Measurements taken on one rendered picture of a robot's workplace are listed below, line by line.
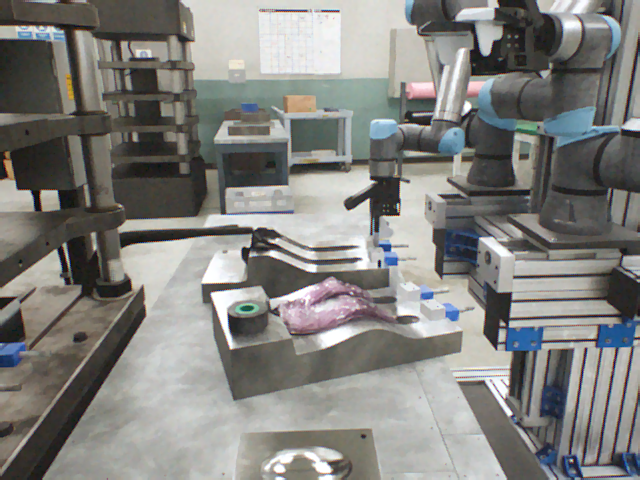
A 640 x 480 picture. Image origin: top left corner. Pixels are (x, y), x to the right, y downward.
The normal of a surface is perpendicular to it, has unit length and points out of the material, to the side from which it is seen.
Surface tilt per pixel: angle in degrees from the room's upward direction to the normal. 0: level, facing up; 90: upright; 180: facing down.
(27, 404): 0
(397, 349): 90
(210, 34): 90
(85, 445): 0
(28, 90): 90
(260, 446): 0
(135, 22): 90
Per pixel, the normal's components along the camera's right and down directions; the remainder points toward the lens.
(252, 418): 0.00, -0.96
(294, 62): 0.14, 0.29
